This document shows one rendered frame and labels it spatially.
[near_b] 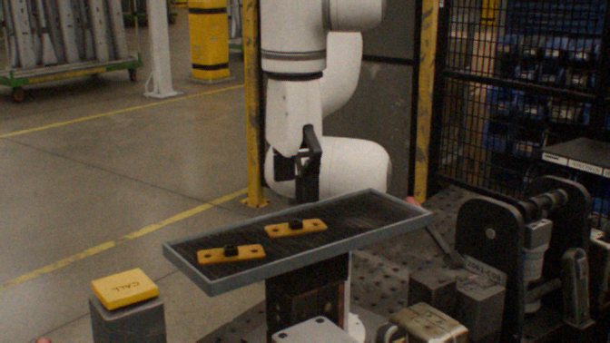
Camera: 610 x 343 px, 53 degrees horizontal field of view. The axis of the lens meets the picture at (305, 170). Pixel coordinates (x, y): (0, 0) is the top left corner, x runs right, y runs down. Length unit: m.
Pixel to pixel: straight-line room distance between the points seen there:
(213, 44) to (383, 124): 5.38
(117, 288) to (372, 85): 2.74
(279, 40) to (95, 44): 7.90
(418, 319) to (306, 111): 0.30
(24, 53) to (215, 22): 2.40
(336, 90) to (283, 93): 0.36
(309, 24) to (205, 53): 7.78
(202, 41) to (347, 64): 7.43
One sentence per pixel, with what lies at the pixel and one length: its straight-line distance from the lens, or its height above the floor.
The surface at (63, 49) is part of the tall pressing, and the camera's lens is 8.68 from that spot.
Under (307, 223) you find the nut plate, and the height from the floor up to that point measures 1.16.
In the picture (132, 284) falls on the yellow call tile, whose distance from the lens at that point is 0.76.
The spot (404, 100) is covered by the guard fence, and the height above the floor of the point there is 0.85.
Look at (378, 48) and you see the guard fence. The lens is 3.32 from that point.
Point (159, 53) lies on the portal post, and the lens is 7.70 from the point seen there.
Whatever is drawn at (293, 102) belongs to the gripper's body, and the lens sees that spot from 0.76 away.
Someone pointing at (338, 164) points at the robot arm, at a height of 1.18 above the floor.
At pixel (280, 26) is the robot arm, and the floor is 1.44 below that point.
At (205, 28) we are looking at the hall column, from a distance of 8.48.
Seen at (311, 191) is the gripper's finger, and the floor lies 1.24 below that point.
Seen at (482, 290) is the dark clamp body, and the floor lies 1.08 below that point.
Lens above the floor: 1.51
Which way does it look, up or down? 18 degrees down
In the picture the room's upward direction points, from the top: straight up
